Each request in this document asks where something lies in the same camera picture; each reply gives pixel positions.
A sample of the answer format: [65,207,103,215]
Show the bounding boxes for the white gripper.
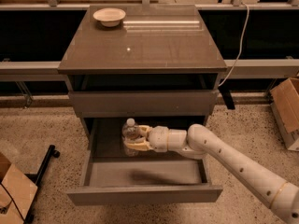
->
[124,125,187,152]

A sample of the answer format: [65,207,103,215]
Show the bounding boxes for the clear plastic water bottle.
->
[121,118,139,157]

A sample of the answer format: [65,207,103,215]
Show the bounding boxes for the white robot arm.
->
[122,124,299,224]

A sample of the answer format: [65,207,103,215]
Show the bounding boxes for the grey upper drawer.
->
[68,91,218,118]

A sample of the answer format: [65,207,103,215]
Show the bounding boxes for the open grey lower drawer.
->
[67,118,222,205]

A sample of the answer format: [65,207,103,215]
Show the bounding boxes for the grey drawer cabinet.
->
[57,4,228,137]

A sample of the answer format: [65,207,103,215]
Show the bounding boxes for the black wheeled stand leg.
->
[24,145,60,224]

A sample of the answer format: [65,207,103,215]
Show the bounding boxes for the white ceramic bowl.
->
[93,8,126,27]

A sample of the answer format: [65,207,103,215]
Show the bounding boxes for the cardboard box left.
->
[0,153,37,224]

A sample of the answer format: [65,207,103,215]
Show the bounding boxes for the cardboard box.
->
[0,153,37,224]
[270,78,299,151]

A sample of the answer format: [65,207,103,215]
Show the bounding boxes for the cardboard box right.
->
[270,78,299,151]

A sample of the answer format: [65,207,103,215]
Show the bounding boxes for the black cable on box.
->
[0,184,26,224]

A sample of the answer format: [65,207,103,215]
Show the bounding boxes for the white cable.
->
[217,2,250,88]

